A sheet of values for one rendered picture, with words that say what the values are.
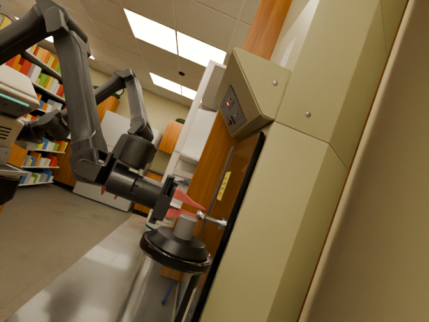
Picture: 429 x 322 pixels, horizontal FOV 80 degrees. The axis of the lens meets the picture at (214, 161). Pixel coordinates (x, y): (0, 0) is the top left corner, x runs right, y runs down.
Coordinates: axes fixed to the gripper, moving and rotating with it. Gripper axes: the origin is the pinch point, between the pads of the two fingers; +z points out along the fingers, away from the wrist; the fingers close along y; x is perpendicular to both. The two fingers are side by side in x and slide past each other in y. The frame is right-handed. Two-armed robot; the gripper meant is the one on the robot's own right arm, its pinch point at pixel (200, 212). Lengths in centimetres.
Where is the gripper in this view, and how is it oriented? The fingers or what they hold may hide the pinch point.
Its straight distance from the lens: 55.3
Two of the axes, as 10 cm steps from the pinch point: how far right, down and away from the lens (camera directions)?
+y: 3.6, -9.2, 1.1
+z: 9.2, 3.7, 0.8
